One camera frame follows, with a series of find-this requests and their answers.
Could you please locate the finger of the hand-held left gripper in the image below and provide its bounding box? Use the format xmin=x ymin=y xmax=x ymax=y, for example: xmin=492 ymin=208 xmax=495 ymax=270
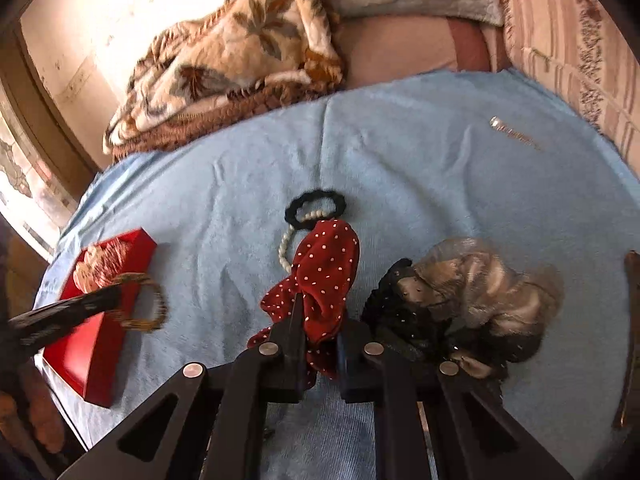
xmin=7 ymin=285 xmax=123 ymax=351

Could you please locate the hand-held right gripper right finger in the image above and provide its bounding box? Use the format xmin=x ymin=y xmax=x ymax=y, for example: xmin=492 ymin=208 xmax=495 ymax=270
xmin=336 ymin=321 xmax=576 ymax=480

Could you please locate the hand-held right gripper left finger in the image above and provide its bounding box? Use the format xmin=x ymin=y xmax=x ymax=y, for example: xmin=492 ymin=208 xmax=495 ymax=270
xmin=57 ymin=292 xmax=311 ymax=480

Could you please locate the red jewelry box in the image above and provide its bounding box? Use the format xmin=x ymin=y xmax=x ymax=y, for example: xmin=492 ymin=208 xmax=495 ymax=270
xmin=42 ymin=228 xmax=158 ymax=408

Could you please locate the black sparkly scrunchie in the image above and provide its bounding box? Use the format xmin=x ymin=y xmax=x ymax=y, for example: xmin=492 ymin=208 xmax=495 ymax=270
xmin=360 ymin=257 xmax=543 ymax=386

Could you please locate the leopard print hair tie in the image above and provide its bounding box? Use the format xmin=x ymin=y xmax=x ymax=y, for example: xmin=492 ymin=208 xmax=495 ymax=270
xmin=112 ymin=272 xmax=168 ymax=333

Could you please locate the red polka dot scrunchie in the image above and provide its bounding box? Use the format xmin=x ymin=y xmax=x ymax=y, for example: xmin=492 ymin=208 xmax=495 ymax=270
xmin=247 ymin=217 xmax=362 ymax=392

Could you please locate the white pearl bracelet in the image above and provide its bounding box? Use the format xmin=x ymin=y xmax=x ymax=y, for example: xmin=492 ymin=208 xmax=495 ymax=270
xmin=277 ymin=209 xmax=326 ymax=271

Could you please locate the grey organza scrunchie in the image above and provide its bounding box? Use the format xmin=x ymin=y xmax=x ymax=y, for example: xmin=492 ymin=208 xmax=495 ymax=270
xmin=415 ymin=237 xmax=563 ymax=331

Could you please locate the black scalloped hair tie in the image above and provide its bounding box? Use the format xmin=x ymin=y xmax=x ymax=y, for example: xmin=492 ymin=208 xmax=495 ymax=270
xmin=285 ymin=187 xmax=347 ymax=226

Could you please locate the person's left hand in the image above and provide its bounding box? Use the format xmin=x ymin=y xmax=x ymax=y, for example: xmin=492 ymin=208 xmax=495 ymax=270
xmin=0 ymin=367 xmax=68 ymax=458

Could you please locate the light blue cloth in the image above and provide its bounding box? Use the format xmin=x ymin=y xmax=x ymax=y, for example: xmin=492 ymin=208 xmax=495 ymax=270
xmin=32 ymin=67 xmax=640 ymax=480

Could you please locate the brown ruffled blanket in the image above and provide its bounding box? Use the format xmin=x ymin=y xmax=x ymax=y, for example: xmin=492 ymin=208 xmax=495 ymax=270
xmin=112 ymin=85 xmax=331 ymax=161

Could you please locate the brown wooden bar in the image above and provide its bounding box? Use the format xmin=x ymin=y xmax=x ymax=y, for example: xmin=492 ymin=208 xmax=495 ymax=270
xmin=612 ymin=251 xmax=640 ymax=431

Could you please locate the small silver pin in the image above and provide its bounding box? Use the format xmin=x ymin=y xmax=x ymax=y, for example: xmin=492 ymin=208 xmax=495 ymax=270
xmin=489 ymin=116 xmax=543 ymax=152

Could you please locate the pink mattress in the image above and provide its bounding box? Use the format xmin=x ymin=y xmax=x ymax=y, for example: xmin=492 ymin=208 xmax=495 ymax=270
xmin=340 ymin=12 xmax=501 ymax=93

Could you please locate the floral leaf blanket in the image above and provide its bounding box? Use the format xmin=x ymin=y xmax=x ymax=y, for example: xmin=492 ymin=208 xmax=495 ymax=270
xmin=102 ymin=0 xmax=346 ymax=156

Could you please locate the striped sofa cushion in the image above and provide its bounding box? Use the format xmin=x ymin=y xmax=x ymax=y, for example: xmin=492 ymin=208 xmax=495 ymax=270
xmin=500 ymin=0 xmax=640 ymax=171

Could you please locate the wooden window frame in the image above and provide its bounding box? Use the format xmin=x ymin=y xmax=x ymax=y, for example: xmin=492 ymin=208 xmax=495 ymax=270
xmin=0 ymin=25 xmax=101 ymax=176

